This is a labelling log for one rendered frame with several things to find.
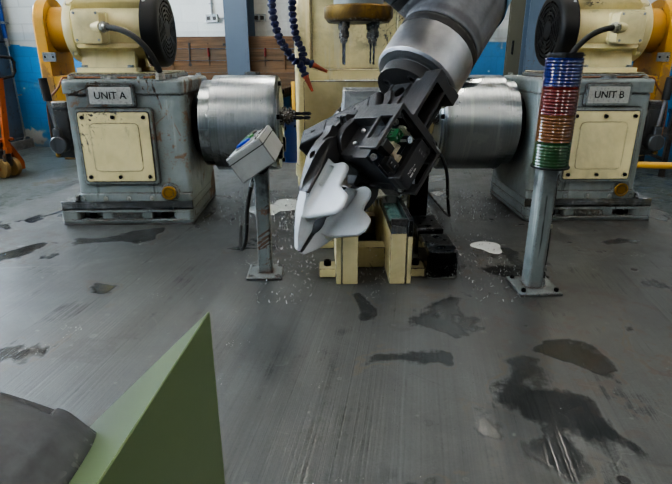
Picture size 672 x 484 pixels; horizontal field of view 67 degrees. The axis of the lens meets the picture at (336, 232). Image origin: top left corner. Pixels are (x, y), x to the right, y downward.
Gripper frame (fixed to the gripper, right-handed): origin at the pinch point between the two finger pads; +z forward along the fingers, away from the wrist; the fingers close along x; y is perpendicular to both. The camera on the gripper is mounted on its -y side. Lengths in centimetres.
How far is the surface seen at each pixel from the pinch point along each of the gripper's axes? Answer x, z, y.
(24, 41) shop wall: -22, -170, -763
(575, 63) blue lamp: 27, -52, -2
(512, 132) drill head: 60, -67, -35
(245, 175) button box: 8.8, -12.6, -37.9
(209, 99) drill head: 9, -34, -81
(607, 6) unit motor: 55, -103, -22
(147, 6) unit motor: -13, -43, -89
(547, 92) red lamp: 29, -48, -5
